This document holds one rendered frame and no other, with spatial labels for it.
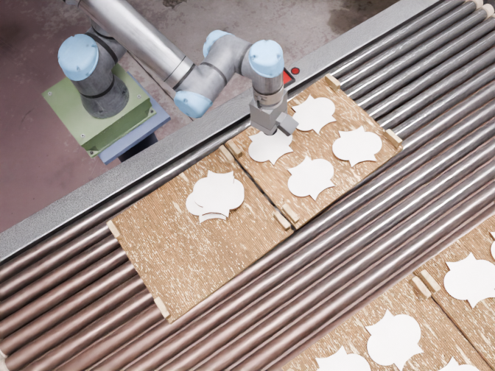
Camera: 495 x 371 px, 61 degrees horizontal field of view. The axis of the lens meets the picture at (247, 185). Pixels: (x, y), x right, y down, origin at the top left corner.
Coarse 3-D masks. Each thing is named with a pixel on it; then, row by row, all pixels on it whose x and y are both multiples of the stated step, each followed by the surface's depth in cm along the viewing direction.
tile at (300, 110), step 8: (304, 104) 132; (312, 104) 131; (320, 104) 131; (328, 104) 131; (296, 112) 131; (304, 112) 130; (312, 112) 130; (320, 112) 130; (328, 112) 130; (296, 120) 129; (304, 120) 129; (312, 120) 129; (320, 120) 129; (328, 120) 129; (296, 128) 129; (304, 128) 128; (312, 128) 128; (320, 128) 128
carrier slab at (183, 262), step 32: (224, 160) 127; (160, 192) 124; (256, 192) 121; (128, 224) 120; (160, 224) 120; (192, 224) 119; (224, 224) 118; (256, 224) 117; (128, 256) 116; (160, 256) 116; (192, 256) 115; (224, 256) 114; (256, 256) 114; (160, 288) 112; (192, 288) 111
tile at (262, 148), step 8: (248, 136) 128; (256, 136) 128; (264, 136) 128; (272, 136) 128; (280, 136) 127; (256, 144) 127; (264, 144) 127; (272, 144) 126; (280, 144) 126; (288, 144) 126; (256, 152) 126; (264, 152) 125; (272, 152) 125; (280, 152) 125; (288, 152) 125; (256, 160) 125; (264, 160) 124; (272, 160) 124
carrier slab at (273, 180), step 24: (312, 96) 134; (336, 96) 133; (336, 120) 130; (360, 120) 129; (240, 144) 129; (312, 144) 127; (384, 144) 125; (264, 168) 125; (288, 168) 124; (336, 168) 123; (360, 168) 122; (264, 192) 123; (288, 192) 121; (336, 192) 120; (312, 216) 117
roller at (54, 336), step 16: (480, 64) 137; (448, 80) 135; (464, 80) 137; (416, 96) 134; (432, 96) 133; (400, 112) 131; (384, 128) 130; (128, 288) 114; (96, 304) 113; (112, 304) 113; (80, 320) 112; (48, 336) 110; (64, 336) 111; (16, 352) 110; (32, 352) 109; (0, 368) 108; (16, 368) 109
